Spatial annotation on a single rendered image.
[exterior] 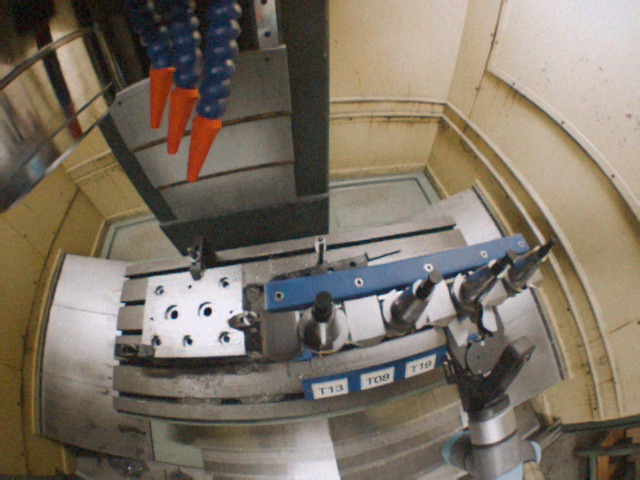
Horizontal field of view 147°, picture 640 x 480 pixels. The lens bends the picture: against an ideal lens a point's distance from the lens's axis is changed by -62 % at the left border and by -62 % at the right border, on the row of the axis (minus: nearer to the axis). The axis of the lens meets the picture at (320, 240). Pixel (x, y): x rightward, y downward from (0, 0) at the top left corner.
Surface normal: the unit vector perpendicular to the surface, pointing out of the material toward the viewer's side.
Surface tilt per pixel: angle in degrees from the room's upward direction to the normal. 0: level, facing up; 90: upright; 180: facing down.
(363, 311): 0
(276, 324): 0
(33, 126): 90
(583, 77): 90
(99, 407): 24
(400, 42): 90
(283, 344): 0
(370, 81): 90
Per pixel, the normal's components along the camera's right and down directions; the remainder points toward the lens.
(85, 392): 0.37, -0.60
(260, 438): -0.15, -0.54
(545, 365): -0.42, -0.44
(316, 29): 0.18, 0.81
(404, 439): 0.11, -0.58
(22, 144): 0.76, 0.53
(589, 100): -0.98, 0.15
